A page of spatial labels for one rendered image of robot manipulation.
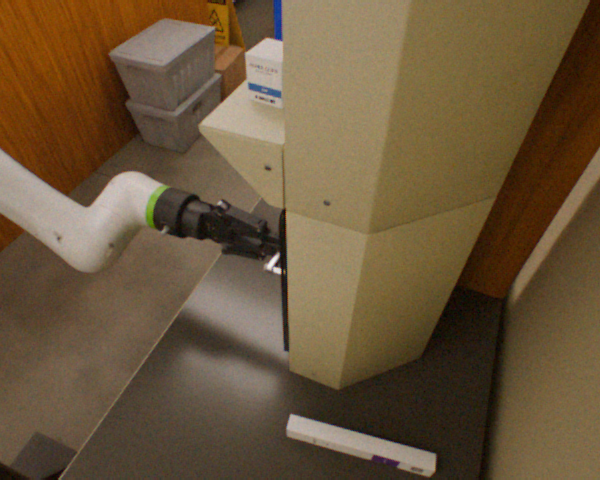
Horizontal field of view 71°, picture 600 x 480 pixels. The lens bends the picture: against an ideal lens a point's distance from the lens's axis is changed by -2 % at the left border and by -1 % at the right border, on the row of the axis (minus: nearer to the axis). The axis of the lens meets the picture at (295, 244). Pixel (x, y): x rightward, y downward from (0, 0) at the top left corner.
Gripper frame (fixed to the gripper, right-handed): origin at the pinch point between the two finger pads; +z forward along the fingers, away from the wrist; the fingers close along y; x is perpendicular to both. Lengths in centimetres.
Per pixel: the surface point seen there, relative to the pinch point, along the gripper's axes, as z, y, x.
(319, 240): 10.2, 17.4, -11.4
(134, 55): -165, -50, 148
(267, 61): -0.1, 36.8, -4.6
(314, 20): 8.4, 45.0, -12.3
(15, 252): -181, -119, 35
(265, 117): 0.7, 31.0, -7.1
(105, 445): -21, -27, -38
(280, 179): 4.7, 26.0, -11.7
